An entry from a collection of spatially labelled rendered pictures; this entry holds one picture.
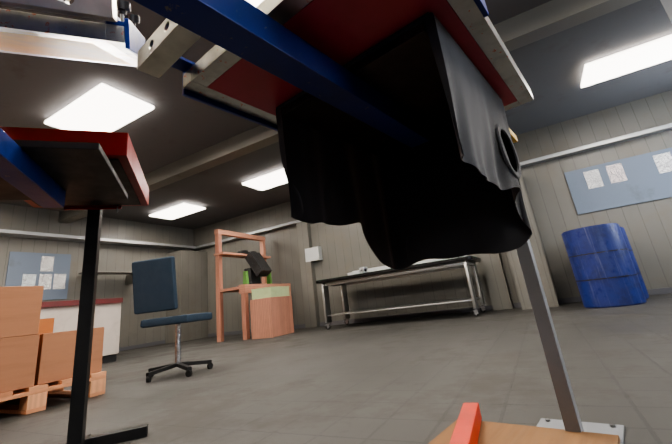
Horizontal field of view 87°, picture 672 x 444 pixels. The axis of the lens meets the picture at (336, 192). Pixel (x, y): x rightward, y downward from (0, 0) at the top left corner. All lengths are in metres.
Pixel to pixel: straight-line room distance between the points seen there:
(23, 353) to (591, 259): 5.69
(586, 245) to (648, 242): 1.76
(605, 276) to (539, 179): 2.31
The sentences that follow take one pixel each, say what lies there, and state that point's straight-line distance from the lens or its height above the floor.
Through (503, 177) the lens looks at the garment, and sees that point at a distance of 0.91.
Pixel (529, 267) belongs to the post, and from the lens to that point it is 1.32.
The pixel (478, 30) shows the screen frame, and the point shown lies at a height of 0.95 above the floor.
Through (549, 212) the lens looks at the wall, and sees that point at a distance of 7.10.
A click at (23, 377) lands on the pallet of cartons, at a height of 0.23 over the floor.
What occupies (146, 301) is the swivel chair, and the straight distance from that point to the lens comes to 3.84.
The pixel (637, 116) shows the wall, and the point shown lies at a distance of 7.63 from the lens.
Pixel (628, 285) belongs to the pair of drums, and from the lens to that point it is 5.61.
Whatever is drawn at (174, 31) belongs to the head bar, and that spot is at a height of 0.99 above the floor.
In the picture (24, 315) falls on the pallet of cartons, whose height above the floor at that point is 0.62.
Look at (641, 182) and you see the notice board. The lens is 7.29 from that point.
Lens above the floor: 0.45
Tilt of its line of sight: 17 degrees up
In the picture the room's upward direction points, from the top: 7 degrees counter-clockwise
